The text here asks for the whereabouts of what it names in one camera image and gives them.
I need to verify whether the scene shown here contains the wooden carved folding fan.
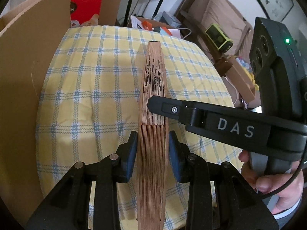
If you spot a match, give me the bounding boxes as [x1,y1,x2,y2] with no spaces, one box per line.
[136,41,168,229]

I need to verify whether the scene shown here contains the large cardboard box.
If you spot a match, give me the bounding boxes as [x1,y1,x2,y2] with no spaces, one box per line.
[1,0,70,225]

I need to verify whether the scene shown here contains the right hand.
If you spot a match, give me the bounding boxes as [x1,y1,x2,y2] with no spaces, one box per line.
[238,150,304,214]

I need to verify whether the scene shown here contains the yellow plaid cloth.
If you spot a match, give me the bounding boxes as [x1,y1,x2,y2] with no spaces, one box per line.
[35,25,244,230]

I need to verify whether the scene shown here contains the green portable radio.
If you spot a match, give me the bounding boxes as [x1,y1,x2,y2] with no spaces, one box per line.
[205,23,233,53]

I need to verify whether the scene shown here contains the floor box with orange items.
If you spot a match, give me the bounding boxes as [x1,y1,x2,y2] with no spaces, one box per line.
[127,15,192,39]

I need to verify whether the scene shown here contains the brown sofa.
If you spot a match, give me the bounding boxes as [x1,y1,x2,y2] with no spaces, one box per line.
[175,0,261,109]

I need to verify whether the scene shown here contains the red chocolate box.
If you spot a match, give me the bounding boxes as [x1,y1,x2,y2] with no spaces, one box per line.
[70,0,102,28]

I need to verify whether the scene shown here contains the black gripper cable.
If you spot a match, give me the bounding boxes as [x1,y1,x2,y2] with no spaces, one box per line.
[257,76,307,200]

